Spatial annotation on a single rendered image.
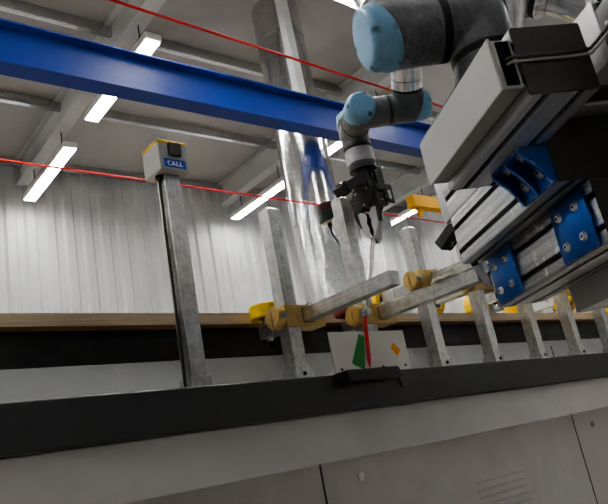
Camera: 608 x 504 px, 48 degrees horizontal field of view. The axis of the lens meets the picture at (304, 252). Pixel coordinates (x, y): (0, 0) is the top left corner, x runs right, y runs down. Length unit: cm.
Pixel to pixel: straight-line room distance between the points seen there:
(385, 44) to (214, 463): 82
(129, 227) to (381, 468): 833
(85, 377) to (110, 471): 29
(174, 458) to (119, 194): 889
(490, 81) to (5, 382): 102
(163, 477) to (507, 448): 137
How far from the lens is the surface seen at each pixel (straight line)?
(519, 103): 84
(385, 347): 168
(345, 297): 142
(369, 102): 167
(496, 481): 230
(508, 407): 206
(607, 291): 113
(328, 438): 152
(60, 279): 930
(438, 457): 209
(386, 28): 119
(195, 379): 132
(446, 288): 156
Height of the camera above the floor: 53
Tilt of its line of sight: 17 degrees up
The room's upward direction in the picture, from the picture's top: 11 degrees counter-clockwise
